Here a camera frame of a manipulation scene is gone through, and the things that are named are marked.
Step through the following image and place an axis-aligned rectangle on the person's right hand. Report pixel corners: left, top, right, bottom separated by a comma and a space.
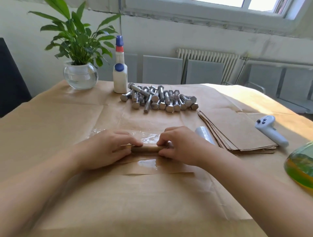
157, 126, 216, 168

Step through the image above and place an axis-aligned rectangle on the person's left hand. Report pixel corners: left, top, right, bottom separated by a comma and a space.
73, 129, 143, 171

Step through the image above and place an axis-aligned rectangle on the white cling film roll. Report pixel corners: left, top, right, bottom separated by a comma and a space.
195, 126, 216, 146

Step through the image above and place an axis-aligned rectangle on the clear cling film sheet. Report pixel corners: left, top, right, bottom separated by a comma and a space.
88, 128, 169, 172

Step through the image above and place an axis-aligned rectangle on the stack of brown paper sheets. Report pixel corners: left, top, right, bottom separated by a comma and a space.
197, 107, 278, 154

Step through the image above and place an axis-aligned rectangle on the pile of steel bolts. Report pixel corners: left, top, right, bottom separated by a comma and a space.
120, 83, 199, 114

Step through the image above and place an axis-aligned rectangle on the green spray bottle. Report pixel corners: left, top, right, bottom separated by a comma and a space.
284, 142, 313, 195

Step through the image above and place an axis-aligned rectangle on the person's left forearm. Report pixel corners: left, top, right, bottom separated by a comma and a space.
0, 149, 86, 237

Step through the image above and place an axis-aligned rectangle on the person's right forearm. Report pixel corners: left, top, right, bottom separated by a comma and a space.
196, 146, 313, 237

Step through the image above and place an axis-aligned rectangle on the large brown paper table cover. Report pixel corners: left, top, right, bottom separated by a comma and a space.
0, 80, 313, 237

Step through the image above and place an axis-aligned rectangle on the white glue bottle blue cap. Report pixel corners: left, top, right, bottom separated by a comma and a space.
113, 35, 128, 94

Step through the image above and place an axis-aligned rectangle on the round glass vase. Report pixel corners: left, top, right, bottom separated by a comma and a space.
63, 62, 99, 90

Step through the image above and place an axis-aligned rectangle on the grey chair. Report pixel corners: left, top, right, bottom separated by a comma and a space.
185, 60, 225, 86
98, 53, 139, 83
240, 66, 282, 98
278, 68, 313, 113
142, 55, 184, 85

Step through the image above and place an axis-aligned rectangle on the white handheld controller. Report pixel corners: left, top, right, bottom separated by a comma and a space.
255, 115, 290, 148

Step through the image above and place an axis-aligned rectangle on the white radiator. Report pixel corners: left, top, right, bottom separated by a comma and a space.
176, 48, 240, 85

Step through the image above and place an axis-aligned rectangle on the green leafy plant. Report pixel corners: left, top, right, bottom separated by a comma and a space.
28, 0, 121, 68

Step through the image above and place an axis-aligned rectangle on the black trash bin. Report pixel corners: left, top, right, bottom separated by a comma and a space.
0, 38, 32, 118

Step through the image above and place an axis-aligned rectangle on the white framed window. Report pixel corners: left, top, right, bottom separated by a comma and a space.
120, 0, 313, 35

